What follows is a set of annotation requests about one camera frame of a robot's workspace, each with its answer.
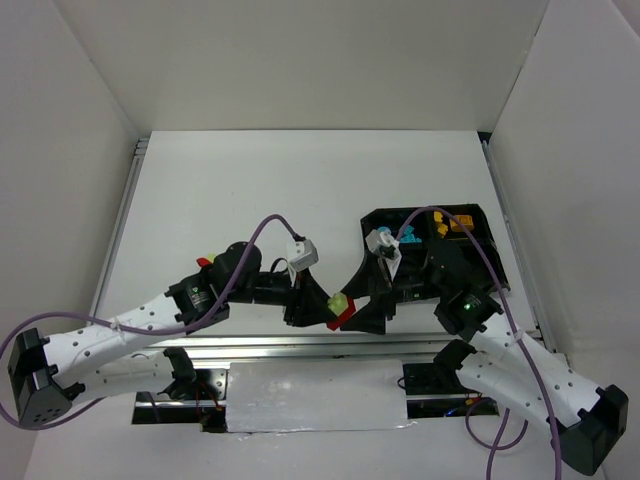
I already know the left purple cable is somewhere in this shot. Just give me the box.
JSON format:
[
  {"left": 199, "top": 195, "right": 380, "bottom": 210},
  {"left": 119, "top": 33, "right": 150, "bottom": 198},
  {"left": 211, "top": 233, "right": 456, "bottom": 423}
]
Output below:
[{"left": 0, "top": 214, "right": 304, "bottom": 429}]

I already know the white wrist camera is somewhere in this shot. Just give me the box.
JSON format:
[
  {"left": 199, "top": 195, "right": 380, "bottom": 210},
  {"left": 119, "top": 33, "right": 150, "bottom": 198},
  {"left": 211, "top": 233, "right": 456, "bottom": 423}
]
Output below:
[
  {"left": 286, "top": 239, "right": 319, "bottom": 273},
  {"left": 365, "top": 229, "right": 402, "bottom": 278}
]

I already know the orange lego plate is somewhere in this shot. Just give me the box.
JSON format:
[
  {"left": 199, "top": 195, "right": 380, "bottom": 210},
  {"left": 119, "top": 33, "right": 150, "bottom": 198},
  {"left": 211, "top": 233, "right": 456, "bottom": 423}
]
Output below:
[{"left": 449, "top": 214, "right": 475, "bottom": 232}]

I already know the aluminium front rail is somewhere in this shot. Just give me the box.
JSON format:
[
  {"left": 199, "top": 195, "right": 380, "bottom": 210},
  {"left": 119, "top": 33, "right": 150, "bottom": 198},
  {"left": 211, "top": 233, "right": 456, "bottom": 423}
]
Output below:
[{"left": 144, "top": 334, "right": 454, "bottom": 363}]

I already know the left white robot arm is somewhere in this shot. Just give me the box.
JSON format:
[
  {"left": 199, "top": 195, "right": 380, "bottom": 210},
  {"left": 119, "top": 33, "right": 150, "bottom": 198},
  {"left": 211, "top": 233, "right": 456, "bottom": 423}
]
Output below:
[{"left": 2, "top": 240, "right": 336, "bottom": 430}]

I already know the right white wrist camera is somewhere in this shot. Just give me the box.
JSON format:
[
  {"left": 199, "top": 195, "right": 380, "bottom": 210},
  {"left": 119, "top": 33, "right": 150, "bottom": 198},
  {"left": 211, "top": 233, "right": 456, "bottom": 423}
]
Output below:
[{"left": 365, "top": 229, "right": 402, "bottom": 278}]

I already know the purple cable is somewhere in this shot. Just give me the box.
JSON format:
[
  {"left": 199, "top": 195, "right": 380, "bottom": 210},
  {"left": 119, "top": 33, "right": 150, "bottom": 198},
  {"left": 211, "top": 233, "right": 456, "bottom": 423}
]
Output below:
[
  {"left": 0, "top": 214, "right": 304, "bottom": 429},
  {"left": 397, "top": 206, "right": 564, "bottom": 480}
]

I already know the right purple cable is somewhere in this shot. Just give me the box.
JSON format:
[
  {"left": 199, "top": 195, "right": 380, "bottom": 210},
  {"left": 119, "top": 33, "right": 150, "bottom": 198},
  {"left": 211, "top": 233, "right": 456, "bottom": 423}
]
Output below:
[{"left": 397, "top": 206, "right": 564, "bottom": 480}]

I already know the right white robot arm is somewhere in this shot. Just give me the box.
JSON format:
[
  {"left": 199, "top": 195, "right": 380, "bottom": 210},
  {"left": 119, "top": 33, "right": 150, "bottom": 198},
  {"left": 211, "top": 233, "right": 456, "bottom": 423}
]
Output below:
[{"left": 342, "top": 239, "right": 629, "bottom": 476}]

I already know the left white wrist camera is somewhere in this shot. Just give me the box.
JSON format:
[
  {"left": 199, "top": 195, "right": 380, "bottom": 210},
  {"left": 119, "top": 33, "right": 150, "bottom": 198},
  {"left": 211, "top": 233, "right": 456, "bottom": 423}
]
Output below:
[{"left": 286, "top": 239, "right": 319, "bottom": 273}]

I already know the black four-compartment tray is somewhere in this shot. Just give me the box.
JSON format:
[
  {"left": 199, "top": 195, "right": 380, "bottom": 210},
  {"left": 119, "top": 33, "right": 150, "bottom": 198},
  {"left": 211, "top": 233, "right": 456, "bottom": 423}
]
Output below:
[{"left": 360, "top": 203, "right": 512, "bottom": 303}]

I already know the aluminium left rail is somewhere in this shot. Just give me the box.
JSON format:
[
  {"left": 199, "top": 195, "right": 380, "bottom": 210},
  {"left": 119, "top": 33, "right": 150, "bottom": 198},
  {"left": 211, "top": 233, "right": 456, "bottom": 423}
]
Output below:
[{"left": 89, "top": 136, "right": 150, "bottom": 316}]

